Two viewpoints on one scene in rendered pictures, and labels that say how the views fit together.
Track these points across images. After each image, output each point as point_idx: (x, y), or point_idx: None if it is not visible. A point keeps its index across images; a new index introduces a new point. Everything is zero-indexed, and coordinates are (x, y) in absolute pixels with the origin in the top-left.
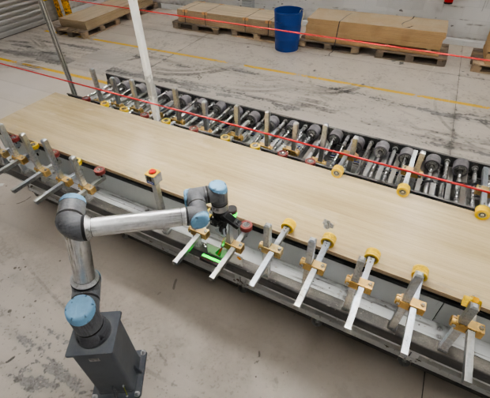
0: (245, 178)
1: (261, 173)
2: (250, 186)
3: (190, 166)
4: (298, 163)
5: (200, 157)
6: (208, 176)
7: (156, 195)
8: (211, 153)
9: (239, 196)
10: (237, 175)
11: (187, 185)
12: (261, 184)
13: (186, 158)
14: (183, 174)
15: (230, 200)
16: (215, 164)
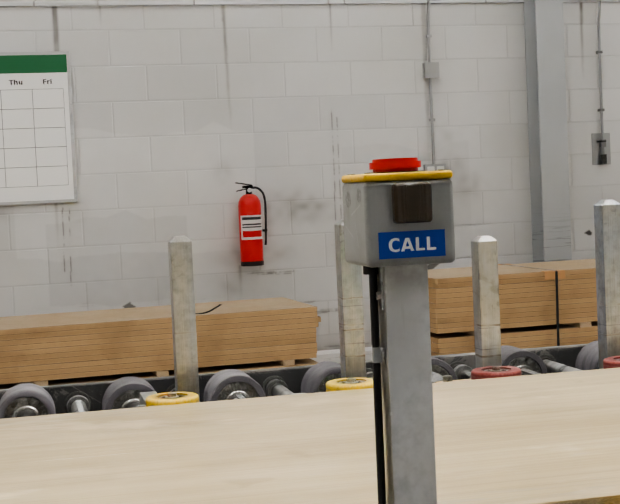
0: (532, 423)
1: (550, 405)
2: (606, 427)
3: (192, 464)
4: (603, 370)
5: (180, 443)
6: (358, 457)
7: (421, 390)
8: (209, 428)
9: None
10: (479, 427)
11: (323, 494)
12: None
13: (112, 459)
14: (213, 484)
15: None
16: (305, 436)
